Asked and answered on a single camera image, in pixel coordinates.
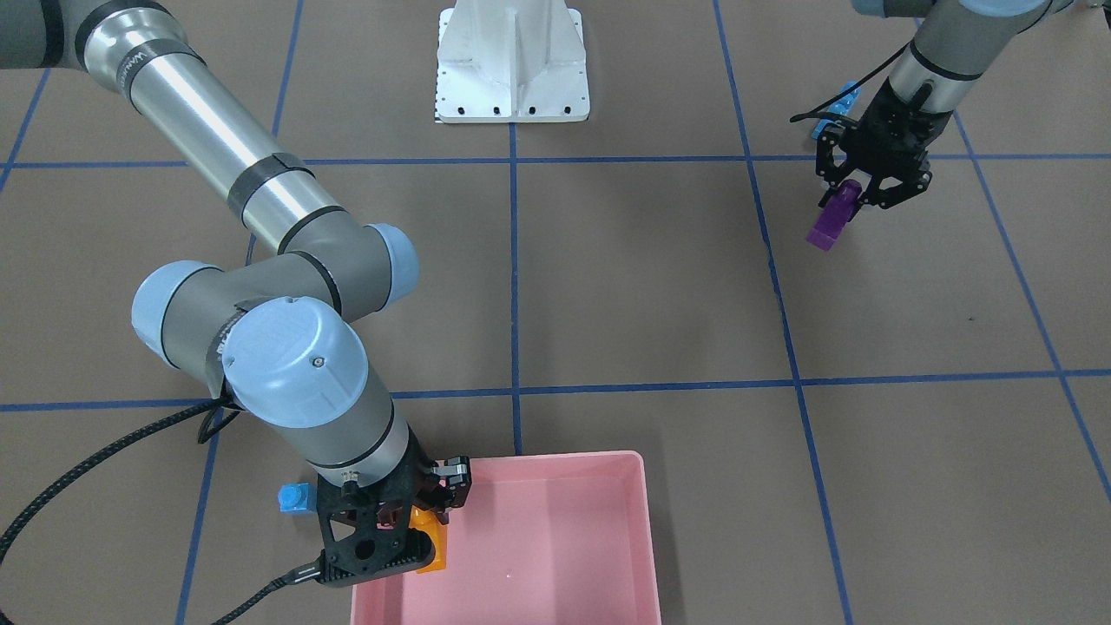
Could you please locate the long blue studded block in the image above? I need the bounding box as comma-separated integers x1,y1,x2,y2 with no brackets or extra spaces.
811,87,862,140

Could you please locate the orange sloped block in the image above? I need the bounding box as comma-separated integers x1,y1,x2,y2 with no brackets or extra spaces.
410,507,448,575

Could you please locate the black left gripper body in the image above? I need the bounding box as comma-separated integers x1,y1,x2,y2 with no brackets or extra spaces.
841,82,953,173

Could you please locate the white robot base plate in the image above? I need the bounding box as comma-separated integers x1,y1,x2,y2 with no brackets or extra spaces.
434,1,591,124

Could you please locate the small blue block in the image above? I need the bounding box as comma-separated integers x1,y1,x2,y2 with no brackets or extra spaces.
277,483,317,516

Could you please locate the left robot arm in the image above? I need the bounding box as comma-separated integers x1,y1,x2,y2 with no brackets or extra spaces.
809,1,1072,209

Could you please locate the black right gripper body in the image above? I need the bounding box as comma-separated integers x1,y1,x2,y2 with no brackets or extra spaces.
314,436,437,587

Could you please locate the pink plastic box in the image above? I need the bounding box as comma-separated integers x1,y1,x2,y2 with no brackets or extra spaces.
350,451,661,624

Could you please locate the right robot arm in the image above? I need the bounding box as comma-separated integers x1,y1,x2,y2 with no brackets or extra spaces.
3,1,504,622

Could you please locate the brown table mat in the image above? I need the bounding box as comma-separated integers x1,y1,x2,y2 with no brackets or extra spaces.
0,0,1111,625

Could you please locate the purple long block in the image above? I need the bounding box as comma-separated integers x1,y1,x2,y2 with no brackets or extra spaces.
805,179,864,252

